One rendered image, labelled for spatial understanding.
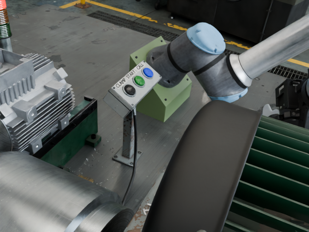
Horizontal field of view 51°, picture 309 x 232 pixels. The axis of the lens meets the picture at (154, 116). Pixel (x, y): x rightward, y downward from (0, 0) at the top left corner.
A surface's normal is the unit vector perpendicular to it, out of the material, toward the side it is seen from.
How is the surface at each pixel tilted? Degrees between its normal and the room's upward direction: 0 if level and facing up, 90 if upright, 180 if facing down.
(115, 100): 90
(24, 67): 90
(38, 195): 6
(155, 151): 0
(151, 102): 90
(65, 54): 0
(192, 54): 90
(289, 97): 35
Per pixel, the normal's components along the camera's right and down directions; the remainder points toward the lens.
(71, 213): 0.13, -0.85
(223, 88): -0.24, 0.51
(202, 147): -0.04, -0.63
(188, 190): -0.18, -0.36
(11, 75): 0.90, 0.32
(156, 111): -0.51, 0.48
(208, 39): 0.58, -0.44
